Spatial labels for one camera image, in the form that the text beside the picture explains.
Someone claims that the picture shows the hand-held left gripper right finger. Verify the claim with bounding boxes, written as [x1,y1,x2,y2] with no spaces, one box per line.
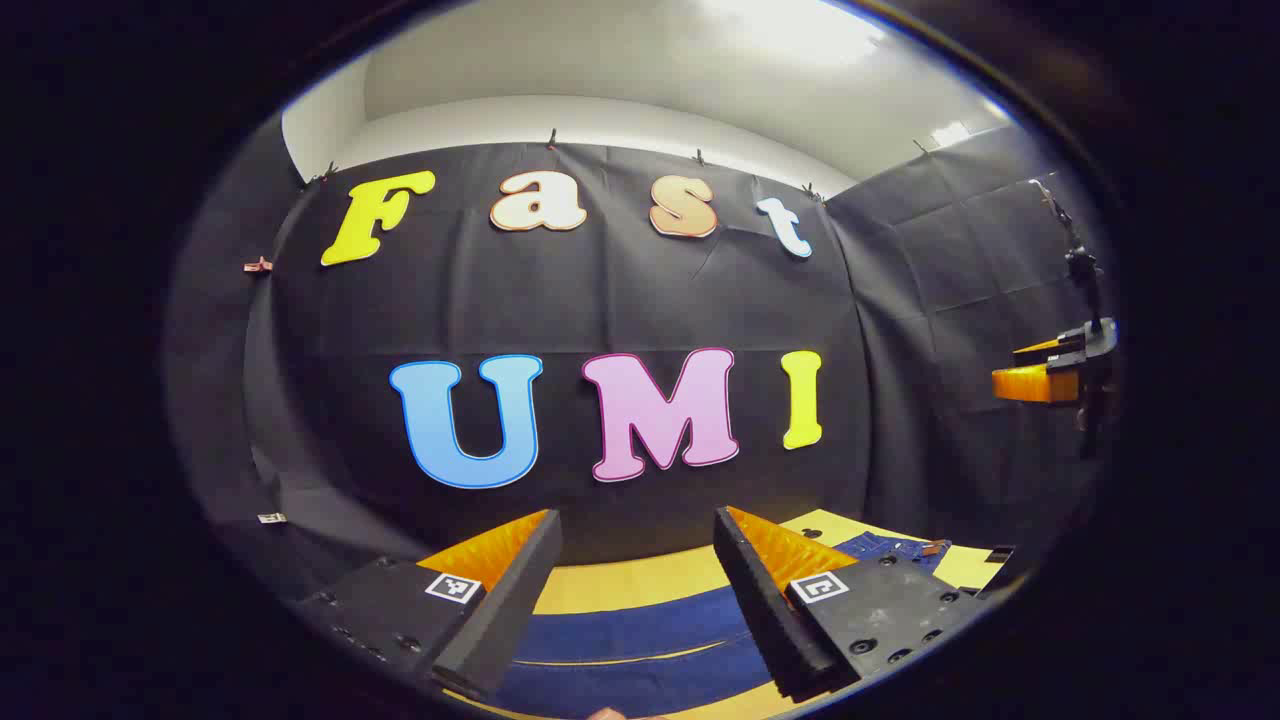
[712,505,991,704]

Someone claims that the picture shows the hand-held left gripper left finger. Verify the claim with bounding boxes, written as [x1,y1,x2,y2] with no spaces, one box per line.
[295,508,563,703]

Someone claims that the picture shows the black backdrop cloth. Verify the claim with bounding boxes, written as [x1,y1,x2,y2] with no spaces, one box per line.
[165,125,1111,601]

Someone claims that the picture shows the blue denim jeans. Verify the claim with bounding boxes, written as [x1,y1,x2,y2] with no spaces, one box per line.
[490,533,951,719]

